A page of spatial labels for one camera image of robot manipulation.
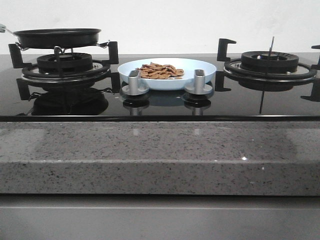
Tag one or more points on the light blue plate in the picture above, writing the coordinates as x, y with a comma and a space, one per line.
188, 65

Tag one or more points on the pile of brown meat pieces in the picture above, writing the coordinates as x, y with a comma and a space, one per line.
156, 71

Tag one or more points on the black frying pan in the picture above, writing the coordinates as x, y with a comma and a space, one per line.
64, 38

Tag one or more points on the left silver stove knob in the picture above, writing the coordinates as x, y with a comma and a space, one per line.
135, 87

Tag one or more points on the silver stove knob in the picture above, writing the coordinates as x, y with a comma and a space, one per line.
198, 86
135, 87

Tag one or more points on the right silver stove knob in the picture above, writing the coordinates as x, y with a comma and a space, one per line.
198, 86

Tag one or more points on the left black pan support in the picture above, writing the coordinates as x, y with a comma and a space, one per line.
32, 76

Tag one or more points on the black pan support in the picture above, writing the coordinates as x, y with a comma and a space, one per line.
232, 68
32, 76

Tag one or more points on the black glass cooktop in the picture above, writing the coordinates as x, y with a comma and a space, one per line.
232, 99

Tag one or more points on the right black pan support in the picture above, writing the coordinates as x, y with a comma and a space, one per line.
232, 68

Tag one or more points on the left black gas burner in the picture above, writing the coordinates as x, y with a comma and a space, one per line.
70, 63

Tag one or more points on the black gas burner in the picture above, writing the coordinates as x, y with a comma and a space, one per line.
262, 61
70, 63

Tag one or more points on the right black gas burner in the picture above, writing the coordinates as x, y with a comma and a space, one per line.
262, 61

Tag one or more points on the grey cabinet drawer front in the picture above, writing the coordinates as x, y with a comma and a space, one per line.
26, 217

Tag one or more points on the wire pan trivet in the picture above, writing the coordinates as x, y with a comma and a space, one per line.
63, 49

